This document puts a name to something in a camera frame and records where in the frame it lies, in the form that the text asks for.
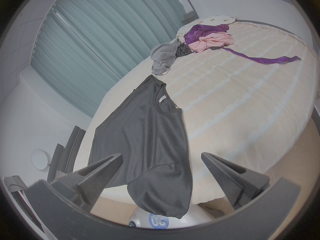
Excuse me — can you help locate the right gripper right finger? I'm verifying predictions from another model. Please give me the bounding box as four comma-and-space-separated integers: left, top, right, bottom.
201, 152, 271, 208

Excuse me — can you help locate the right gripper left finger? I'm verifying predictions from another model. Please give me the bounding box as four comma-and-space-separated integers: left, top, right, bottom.
51, 153, 123, 206

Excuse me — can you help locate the black T-shirt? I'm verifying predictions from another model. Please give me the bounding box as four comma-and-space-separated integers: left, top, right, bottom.
87, 74, 193, 219

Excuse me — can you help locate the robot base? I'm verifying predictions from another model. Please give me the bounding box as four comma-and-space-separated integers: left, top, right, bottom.
129, 206, 218, 229

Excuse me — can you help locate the bed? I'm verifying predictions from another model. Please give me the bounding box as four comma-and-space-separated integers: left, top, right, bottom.
75, 0, 319, 211

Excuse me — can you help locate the black chest of drawers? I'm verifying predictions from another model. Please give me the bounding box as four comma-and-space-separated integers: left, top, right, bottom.
47, 125, 87, 182

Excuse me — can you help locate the round white mirror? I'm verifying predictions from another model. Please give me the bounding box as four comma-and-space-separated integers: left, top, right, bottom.
31, 148, 52, 171

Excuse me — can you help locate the blue-green curtain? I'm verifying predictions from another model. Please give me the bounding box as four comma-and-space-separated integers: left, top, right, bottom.
51, 0, 187, 79
30, 10, 123, 118

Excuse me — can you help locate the black shiny garment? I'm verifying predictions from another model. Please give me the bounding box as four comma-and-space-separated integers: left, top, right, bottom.
175, 43, 194, 58

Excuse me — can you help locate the pink garment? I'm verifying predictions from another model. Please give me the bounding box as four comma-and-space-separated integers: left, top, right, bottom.
187, 33, 234, 52

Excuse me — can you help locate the grey garment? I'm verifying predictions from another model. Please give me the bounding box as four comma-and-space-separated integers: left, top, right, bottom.
150, 38, 184, 76

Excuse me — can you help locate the purple garment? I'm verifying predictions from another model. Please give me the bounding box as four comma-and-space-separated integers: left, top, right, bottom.
184, 23, 302, 65

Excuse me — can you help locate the white printed pillow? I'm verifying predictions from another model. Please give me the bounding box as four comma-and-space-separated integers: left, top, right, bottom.
176, 15, 237, 38

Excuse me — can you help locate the grey bedside table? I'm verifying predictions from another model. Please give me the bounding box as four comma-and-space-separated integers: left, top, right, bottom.
182, 11, 198, 24

